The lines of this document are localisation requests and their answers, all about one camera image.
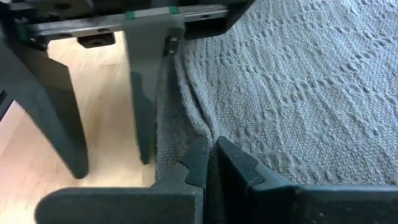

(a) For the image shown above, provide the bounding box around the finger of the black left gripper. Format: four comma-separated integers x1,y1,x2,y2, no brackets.
0,39,90,180
123,16,187,166

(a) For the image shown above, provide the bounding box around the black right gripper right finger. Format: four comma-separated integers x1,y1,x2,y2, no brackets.
216,136,398,224

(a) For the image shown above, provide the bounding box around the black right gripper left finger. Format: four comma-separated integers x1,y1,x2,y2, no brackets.
34,136,210,224

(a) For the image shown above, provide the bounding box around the dark grey towel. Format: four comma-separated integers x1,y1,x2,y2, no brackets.
154,0,398,224

